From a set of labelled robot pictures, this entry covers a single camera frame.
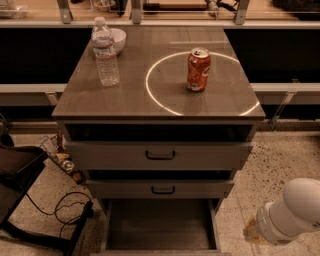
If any grey bottom drawer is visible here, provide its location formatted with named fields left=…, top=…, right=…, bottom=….
left=90, top=199, right=232, bottom=256

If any grey drawer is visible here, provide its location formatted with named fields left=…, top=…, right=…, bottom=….
left=90, top=199, right=232, bottom=256
left=86, top=180, right=234, bottom=199
left=66, top=141, right=253, bottom=170

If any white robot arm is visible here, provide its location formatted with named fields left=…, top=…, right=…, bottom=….
left=256, top=178, right=320, bottom=245

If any grey drawer cabinet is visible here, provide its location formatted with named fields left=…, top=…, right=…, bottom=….
left=51, top=25, right=267, bottom=214

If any grey middle drawer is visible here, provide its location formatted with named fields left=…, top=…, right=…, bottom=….
left=86, top=180, right=234, bottom=199

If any grey top drawer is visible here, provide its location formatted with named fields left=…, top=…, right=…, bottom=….
left=66, top=141, right=253, bottom=170

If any orange soda can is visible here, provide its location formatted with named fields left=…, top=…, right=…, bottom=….
left=187, top=47, right=211, bottom=92

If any clear plastic water bottle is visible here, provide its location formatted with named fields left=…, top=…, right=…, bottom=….
left=91, top=17, right=120, bottom=87

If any white bowl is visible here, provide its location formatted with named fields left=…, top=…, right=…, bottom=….
left=111, top=28, right=127, bottom=53

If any snack basket on floor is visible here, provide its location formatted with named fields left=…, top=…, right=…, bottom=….
left=40, top=135, right=85, bottom=184

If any dark chair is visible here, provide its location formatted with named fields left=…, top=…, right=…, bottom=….
left=0, top=134, right=93, bottom=256

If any black cable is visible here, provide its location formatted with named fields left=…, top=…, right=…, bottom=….
left=25, top=191, right=93, bottom=238

